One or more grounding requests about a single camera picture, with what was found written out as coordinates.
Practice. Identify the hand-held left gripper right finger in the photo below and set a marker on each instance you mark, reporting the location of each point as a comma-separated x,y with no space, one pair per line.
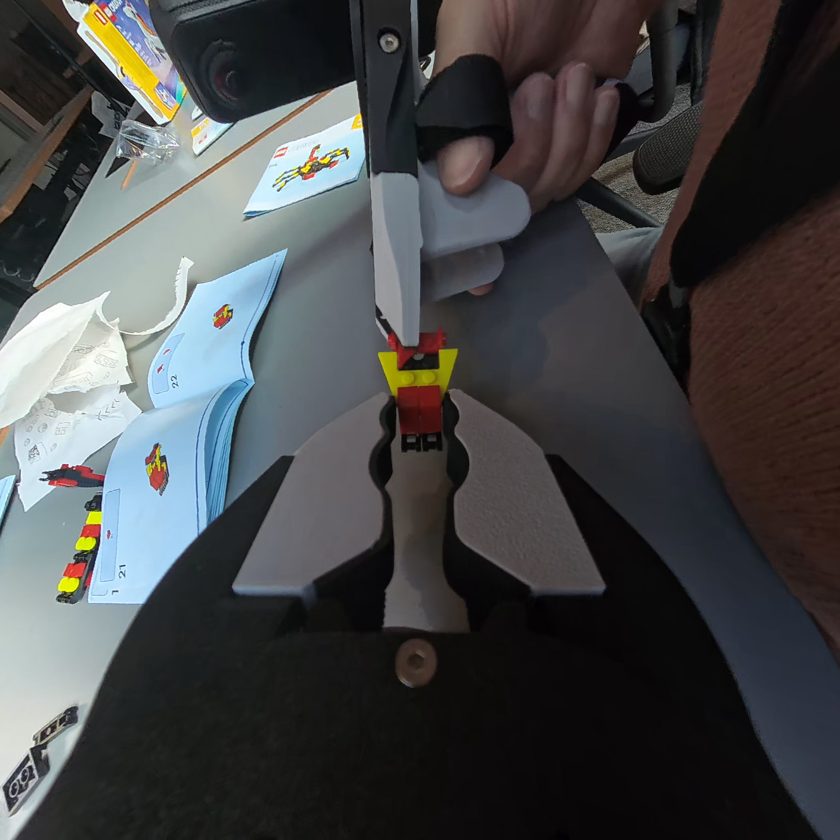
518,505

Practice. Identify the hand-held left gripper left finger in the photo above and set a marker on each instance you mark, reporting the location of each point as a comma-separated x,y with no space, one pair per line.
315,512

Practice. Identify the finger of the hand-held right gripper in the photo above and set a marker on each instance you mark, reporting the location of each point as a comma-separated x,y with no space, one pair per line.
400,262

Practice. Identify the red yellow toy brick assembly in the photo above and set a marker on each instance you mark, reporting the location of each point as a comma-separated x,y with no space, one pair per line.
420,410

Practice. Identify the adjacent grey desk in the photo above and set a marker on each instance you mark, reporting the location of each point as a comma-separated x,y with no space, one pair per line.
131,197

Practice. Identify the person's right hand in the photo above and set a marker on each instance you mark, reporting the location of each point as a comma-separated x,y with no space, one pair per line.
571,39

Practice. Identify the white yellow leaflet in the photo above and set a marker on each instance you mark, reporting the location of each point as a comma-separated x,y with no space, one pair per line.
208,134

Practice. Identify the closed blue instruction booklet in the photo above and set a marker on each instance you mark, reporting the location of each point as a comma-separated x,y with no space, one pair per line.
308,170

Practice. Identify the yellow toy set box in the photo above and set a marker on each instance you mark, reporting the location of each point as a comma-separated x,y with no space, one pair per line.
124,59

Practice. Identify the clear plastic bag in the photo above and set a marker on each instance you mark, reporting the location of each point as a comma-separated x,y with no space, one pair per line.
148,141

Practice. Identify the open blue instruction booklet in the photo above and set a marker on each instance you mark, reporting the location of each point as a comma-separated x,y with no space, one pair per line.
151,544

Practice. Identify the torn white paper strip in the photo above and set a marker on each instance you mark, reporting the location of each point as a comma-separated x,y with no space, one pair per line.
177,289

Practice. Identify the person's leg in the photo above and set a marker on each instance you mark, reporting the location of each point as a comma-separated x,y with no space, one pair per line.
630,259

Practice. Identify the long black red yellow assembly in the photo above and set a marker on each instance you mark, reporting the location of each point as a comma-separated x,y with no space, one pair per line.
82,544

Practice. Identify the red black toy brick assembly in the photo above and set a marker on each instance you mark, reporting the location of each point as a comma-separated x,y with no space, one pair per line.
75,476

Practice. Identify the torn printed paper bag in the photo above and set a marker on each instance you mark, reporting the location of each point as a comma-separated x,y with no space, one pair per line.
72,433

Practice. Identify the person's torso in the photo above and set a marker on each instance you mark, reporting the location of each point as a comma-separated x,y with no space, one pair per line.
768,426

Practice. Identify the black office chair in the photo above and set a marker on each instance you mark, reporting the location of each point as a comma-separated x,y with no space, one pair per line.
666,154

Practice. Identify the thin illustrated instruction booklet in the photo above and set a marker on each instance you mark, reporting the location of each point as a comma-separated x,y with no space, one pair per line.
5,499

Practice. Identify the crumpled white paper bag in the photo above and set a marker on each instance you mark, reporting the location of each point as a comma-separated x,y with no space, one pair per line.
46,354

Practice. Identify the black toy plate brick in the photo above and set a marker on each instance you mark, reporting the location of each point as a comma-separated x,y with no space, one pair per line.
56,725
25,781

